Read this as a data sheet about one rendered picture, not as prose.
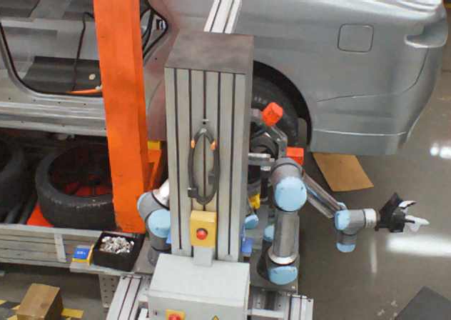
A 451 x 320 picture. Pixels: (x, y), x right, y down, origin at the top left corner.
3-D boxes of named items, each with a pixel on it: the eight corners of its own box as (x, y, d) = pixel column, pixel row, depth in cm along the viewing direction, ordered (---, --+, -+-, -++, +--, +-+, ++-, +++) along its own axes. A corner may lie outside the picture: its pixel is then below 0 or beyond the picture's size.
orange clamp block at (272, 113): (272, 119, 364) (282, 108, 359) (271, 128, 358) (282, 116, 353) (261, 112, 362) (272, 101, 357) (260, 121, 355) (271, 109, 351)
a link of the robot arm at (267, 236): (285, 242, 312) (287, 219, 303) (291, 264, 301) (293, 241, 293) (259, 243, 310) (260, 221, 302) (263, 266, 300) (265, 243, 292)
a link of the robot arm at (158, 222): (154, 253, 305) (153, 230, 297) (145, 233, 315) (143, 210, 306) (180, 245, 309) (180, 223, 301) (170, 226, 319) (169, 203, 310)
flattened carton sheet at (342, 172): (346, 141, 528) (346, 138, 526) (373, 187, 486) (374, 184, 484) (308, 146, 522) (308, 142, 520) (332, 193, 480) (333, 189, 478)
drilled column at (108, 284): (125, 309, 397) (120, 256, 371) (122, 323, 389) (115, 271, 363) (108, 308, 398) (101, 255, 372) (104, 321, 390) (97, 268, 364)
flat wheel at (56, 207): (143, 161, 461) (141, 131, 447) (155, 228, 410) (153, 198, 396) (40, 171, 450) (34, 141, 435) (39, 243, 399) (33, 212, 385)
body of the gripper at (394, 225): (398, 221, 288) (370, 223, 287) (401, 203, 284) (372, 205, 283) (404, 232, 282) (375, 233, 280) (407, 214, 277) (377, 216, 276)
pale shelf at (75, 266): (158, 255, 373) (158, 251, 371) (152, 278, 359) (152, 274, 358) (78, 248, 376) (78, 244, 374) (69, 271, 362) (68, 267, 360)
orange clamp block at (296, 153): (285, 156, 378) (302, 158, 377) (285, 166, 372) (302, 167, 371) (286, 146, 373) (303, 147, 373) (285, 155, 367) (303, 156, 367)
